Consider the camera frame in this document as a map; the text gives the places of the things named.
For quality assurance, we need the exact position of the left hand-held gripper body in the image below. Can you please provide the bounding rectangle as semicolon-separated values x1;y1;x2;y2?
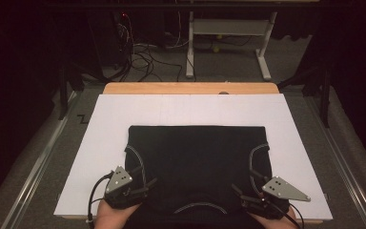
103;165;151;210

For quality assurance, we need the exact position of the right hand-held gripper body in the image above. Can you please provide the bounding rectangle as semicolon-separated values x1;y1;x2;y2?
240;176;312;220

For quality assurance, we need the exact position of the black knit vest grey trim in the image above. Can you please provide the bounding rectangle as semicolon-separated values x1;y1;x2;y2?
120;124;275;229

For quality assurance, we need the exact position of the person's right hand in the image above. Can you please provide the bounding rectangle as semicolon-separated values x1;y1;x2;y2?
249;206;298;229

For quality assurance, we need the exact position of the person's left hand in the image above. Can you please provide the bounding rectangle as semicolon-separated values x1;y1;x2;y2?
93;201;141;229

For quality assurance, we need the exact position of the white paper sheet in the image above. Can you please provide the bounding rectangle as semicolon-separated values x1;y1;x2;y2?
53;94;334;221

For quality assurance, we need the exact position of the wooden table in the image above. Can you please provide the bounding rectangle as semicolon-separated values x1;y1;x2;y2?
61;81;324;225

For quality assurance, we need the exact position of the black metal stand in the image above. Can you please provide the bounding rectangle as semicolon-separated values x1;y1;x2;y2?
56;60;109;121
277;61;334;129

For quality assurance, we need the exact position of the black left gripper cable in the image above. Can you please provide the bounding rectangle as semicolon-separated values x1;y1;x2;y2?
87;171;115;229

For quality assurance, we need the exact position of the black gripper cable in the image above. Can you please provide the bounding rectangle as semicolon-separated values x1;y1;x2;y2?
263;198;306;229
87;171;115;229

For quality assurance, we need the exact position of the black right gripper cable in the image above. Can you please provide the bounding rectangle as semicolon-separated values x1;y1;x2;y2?
263;198;306;229

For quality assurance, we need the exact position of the metal floor rail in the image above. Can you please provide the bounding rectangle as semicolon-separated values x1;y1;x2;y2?
303;94;366;229
0;90;79;229

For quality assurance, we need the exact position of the tangle of floor cables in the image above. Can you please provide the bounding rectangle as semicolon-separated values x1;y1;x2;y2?
115;11;185;83

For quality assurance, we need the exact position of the white metal desk frame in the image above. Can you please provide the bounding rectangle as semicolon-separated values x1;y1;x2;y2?
185;10;279;81

